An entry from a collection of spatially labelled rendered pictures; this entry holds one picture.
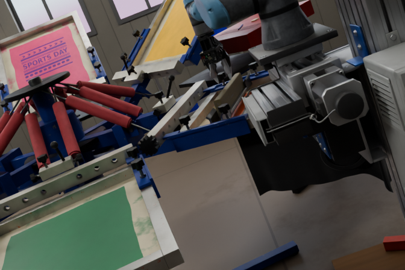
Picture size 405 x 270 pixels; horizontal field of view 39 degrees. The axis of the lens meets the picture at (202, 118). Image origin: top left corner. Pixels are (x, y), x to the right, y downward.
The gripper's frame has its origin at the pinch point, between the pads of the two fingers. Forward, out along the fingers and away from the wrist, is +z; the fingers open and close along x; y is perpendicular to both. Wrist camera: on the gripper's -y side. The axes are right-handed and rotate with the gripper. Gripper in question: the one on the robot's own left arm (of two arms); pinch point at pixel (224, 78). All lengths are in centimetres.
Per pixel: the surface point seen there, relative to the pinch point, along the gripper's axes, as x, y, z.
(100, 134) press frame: -62, 3, 7
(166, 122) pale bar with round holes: -21.1, 21.8, 5.1
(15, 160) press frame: -111, 3, 7
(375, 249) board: 30, -28, 107
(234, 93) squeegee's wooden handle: 1.7, -0.6, 7.2
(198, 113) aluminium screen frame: -15.0, 2.5, 10.2
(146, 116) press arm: -37.6, 3.1, 5.2
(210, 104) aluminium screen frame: -14.0, -11.4, 11.8
